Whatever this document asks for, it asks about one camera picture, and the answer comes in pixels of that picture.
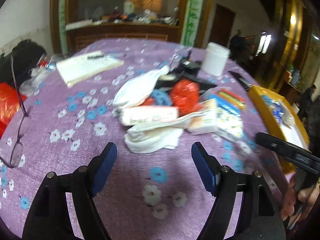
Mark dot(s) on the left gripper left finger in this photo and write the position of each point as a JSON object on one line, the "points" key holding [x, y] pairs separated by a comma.
{"points": [[48, 216]]}

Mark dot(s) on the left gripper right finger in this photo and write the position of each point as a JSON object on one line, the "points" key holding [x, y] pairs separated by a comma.
{"points": [[259, 216]]}

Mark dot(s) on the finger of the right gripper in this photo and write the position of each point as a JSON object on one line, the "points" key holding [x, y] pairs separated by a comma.
{"points": [[281, 147]]}

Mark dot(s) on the yellow red sponge pack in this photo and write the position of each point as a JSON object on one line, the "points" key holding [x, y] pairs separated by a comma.
{"points": [[234, 99]]}

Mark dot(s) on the blue red sponge pack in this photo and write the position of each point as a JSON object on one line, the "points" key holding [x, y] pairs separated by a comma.
{"points": [[222, 103]]}

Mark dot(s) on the large red plastic bag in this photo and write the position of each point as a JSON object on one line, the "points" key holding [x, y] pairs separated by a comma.
{"points": [[185, 96]]}

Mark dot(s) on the light blue knit cloth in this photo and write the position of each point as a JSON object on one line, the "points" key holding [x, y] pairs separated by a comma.
{"points": [[161, 98]]}

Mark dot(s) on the black foil snack bag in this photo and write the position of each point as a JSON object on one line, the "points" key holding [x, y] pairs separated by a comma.
{"points": [[166, 83]]}

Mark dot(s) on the small red plastic bag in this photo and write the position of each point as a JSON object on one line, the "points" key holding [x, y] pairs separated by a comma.
{"points": [[150, 101]]}

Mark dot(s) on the white cloth bundle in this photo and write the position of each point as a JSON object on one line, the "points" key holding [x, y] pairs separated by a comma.
{"points": [[138, 89]]}

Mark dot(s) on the blue gold tissue pack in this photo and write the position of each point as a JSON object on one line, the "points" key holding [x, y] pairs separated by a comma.
{"points": [[279, 111]]}

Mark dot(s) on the lemon print tissue pack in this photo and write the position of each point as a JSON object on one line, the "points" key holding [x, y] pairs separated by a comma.
{"points": [[229, 126]]}

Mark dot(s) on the right hand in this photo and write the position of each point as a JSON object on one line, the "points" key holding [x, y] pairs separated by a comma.
{"points": [[299, 197]]}

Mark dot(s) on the yellow rimmed white tray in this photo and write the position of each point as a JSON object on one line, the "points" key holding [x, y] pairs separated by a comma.
{"points": [[296, 135]]}

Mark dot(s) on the seated person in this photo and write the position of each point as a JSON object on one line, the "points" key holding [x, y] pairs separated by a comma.
{"points": [[305, 102]]}

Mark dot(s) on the black smartphone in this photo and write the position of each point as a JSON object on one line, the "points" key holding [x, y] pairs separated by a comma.
{"points": [[241, 80]]}

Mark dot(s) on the standing person in dark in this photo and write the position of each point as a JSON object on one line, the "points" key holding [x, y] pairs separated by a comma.
{"points": [[238, 46]]}

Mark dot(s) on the white plastic jar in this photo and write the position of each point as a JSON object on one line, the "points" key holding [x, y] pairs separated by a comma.
{"points": [[215, 59]]}

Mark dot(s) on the red plastic bag on chair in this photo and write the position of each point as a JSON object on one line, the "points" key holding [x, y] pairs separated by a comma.
{"points": [[9, 105]]}

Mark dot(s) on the black round motor device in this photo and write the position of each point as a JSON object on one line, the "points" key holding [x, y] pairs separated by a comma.
{"points": [[186, 65]]}

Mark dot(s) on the clear plastic bag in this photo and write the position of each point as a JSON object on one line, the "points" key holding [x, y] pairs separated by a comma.
{"points": [[43, 68]]}

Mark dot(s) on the purple floral tablecloth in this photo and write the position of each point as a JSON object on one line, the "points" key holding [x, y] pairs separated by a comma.
{"points": [[147, 196]]}

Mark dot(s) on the white paper notepad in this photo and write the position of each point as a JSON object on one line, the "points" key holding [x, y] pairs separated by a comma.
{"points": [[78, 68]]}

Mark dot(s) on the bamboo painted pillar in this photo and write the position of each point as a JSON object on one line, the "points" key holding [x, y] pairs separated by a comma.
{"points": [[191, 22]]}

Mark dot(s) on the black backpack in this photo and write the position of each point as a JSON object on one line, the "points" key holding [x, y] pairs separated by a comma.
{"points": [[26, 55]]}

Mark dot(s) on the black pen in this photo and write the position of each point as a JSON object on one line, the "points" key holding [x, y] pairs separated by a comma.
{"points": [[98, 56]]}

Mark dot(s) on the wooden cabinet counter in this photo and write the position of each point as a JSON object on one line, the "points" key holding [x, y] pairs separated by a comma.
{"points": [[83, 33]]}

